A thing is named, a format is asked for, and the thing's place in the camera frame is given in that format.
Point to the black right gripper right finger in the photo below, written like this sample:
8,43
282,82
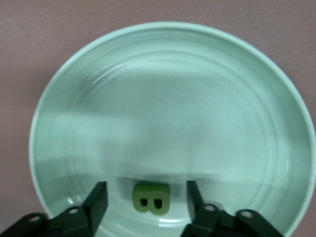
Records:
209,222

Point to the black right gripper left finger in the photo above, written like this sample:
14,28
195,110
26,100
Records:
81,219

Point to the green capital letter B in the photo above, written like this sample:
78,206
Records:
151,197

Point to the light green plate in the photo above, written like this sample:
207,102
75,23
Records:
172,111

